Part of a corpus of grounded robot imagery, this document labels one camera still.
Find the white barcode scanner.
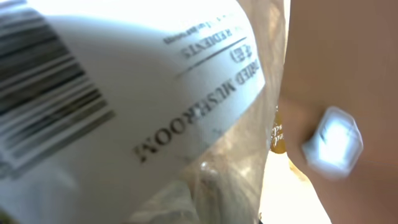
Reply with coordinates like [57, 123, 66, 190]
[302, 106, 364, 180]

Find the dried mushroom snack bag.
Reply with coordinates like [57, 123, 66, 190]
[1, 1, 286, 223]

